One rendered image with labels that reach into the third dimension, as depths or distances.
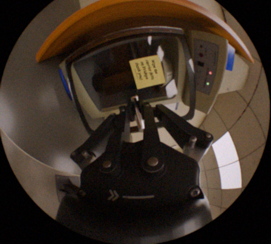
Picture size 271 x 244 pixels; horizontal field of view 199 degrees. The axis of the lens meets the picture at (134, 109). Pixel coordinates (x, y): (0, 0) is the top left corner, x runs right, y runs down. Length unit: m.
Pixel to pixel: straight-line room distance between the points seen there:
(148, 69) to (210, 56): 0.22
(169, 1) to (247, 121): 1.50
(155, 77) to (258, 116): 1.45
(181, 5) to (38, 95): 0.42
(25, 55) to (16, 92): 0.12
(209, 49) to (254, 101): 1.23
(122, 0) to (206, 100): 0.40
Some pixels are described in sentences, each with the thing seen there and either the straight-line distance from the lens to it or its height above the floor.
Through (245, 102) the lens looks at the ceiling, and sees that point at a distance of 1.49.
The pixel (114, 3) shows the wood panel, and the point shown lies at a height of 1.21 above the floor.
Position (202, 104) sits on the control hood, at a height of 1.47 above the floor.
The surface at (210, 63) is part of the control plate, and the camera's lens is 0.31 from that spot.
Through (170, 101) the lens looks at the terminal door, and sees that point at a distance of 0.23.
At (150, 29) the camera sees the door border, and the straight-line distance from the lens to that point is 0.25.
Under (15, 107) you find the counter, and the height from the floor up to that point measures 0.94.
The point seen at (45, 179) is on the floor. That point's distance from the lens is 1.36.
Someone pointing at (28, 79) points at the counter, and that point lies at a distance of 0.30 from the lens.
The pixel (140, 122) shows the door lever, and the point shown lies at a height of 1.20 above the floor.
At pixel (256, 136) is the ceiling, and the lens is 1.57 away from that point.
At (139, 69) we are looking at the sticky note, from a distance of 0.20.
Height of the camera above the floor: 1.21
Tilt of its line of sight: 6 degrees down
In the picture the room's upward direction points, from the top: 79 degrees clockwise
